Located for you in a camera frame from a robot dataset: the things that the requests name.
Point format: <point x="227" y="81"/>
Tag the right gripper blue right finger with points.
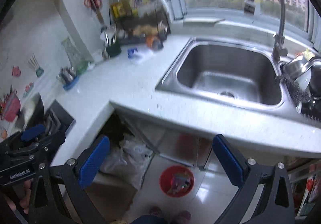
<point x="276" y="203"/>

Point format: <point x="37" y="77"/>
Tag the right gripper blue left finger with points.
<point x="47" y="204"/>

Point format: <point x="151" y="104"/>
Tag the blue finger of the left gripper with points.
<point x="33" y="132"/>

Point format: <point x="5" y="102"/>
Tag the blue tissue pack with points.
<point x="132" y="53"/>

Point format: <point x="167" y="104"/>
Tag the red trash bin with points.
<point x="176" y="181"/>

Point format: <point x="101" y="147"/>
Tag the person's left hand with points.
<point x="23" y="192"/>

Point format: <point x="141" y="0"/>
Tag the pan with buns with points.
<point x="31" y="113"/>

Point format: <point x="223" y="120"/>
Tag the black gas stove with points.
<point x="56" y="118"/>

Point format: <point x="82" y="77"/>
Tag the plastic bag under counter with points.
<point x="129" y="161"/>

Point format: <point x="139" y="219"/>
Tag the blue teapot saucer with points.
<point x="69" y="86"/>

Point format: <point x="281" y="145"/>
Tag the small steel teapot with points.
<point x="67" y="75"/>

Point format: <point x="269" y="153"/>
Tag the glass carafe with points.
<point x="76" y="59"/>

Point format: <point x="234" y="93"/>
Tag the dark green utensil cup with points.
<point x="113" y="50"/>

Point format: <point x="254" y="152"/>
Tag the stainless steel sink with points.
<point x="232" y="74"/>

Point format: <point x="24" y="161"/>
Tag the steel bowls in rack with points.
<point x="302" y="79"/>

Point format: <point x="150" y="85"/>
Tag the orange pickle jar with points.
<point x="150" y="39"/>

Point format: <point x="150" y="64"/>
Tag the cooking oil bottle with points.
<point x="120" y="9"/>

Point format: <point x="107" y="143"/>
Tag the ginger root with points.
<point x="149" y="30"/>

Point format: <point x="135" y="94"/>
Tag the red handled scissors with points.
<point x="95" y="6"/>

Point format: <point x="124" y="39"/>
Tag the black wire rack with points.
<point x="152" y="19"/>

